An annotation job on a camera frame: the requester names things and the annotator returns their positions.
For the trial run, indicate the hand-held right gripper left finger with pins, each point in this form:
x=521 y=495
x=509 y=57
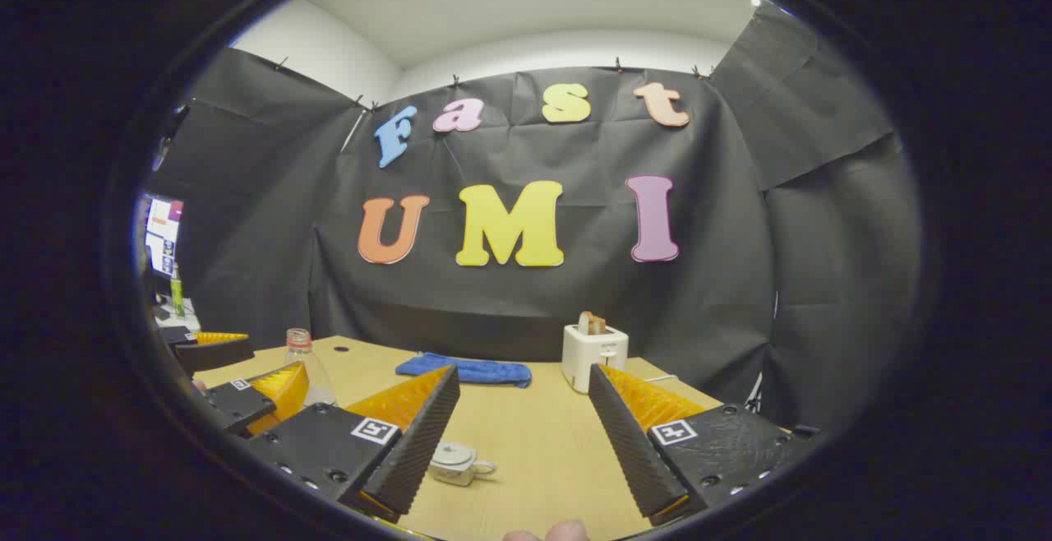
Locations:
x=419 y=442

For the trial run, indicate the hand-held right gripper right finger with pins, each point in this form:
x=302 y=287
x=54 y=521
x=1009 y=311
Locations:
x=629 y=442

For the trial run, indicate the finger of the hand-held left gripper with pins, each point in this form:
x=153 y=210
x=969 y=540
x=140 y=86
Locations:
x=218 y=353
x=238 y=405

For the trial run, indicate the white ceramic teacup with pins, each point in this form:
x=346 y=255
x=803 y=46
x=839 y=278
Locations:
x=456 y=473

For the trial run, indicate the clear plastic water bottle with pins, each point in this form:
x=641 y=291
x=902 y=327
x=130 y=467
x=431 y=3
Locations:
x=308 y=360

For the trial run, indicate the green drink bottle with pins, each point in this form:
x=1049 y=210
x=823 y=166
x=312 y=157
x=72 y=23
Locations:
x=177 y=294

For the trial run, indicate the white side desk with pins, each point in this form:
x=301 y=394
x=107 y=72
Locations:
x=187 y=311

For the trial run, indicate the blue towel cloth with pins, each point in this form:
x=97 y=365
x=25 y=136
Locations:
x=485 y=372

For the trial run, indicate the white toaster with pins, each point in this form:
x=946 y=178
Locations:
x=588 y=353

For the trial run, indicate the bread slice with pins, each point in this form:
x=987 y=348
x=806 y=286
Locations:
x=590 y=323

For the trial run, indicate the computer monitor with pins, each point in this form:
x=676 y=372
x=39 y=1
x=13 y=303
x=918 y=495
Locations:
x=163 y=237

